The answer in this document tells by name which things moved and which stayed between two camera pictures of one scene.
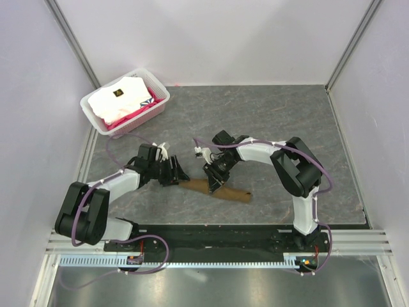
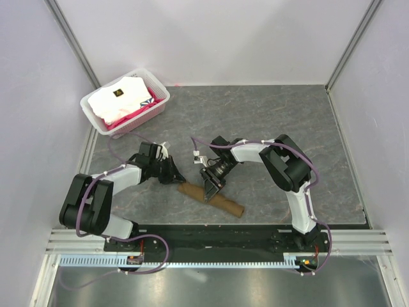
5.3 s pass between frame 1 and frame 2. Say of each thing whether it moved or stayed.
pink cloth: stayed
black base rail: stayed
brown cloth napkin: moved
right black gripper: stayed
